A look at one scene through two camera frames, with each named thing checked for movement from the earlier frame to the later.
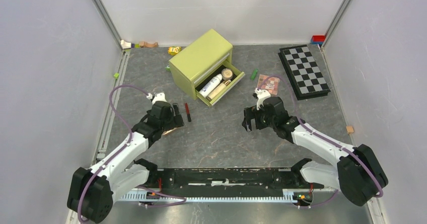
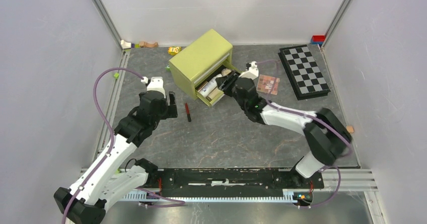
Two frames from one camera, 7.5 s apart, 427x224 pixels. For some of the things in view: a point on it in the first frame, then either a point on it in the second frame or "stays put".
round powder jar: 227,74 stays put
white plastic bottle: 203,91 stays put
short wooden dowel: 169,131 to 203,86
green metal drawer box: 204,69 stays put
